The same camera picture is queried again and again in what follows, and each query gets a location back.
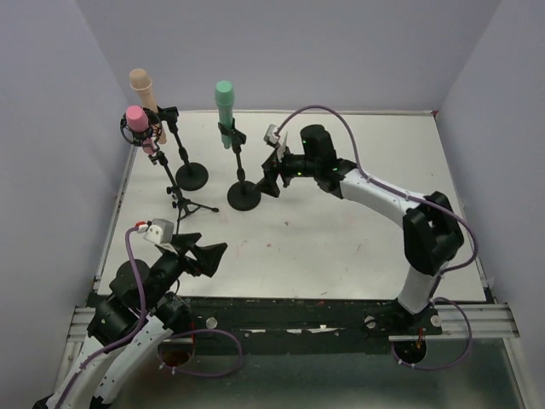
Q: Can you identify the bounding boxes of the teal microphone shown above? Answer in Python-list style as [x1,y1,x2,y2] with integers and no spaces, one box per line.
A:
[215,80,235,149]

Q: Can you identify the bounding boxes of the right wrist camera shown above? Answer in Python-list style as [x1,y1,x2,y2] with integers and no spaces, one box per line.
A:
[263,124,288,161]

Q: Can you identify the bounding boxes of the peach microphone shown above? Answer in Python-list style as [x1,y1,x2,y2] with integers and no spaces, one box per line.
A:
[129,68,167,145]

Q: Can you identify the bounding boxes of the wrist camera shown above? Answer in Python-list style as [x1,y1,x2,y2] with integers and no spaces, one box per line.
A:
[136,218,175,246]
[263,124,288,161]

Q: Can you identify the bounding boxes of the black tripod shock-mount stand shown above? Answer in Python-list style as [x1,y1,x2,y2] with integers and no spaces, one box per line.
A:
[119,107,220,222]

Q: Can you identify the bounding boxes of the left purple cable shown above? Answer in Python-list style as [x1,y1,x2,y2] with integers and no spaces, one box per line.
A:
[54,225,244,409]

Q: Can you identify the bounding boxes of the pink microphone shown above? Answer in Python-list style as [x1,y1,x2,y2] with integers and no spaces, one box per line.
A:
[123,106,155,155]

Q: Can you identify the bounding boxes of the black front mounting rail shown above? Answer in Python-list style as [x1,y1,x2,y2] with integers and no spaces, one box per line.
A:
[155,293,442,355]

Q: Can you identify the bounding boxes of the aluminium extrusion frame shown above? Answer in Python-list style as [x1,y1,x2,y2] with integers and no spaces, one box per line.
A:
[46,112,520,409]

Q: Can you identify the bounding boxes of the black round-base clip stand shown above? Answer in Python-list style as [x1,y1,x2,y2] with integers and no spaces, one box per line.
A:
[158,107,209,192]

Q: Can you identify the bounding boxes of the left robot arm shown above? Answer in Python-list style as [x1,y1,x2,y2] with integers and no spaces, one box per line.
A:
[34,225,227,408]

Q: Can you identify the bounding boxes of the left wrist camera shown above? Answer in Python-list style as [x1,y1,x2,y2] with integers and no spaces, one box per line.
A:
[136,218,175,246]

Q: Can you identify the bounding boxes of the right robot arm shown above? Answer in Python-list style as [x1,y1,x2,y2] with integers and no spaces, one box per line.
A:
[257,124,464,314]

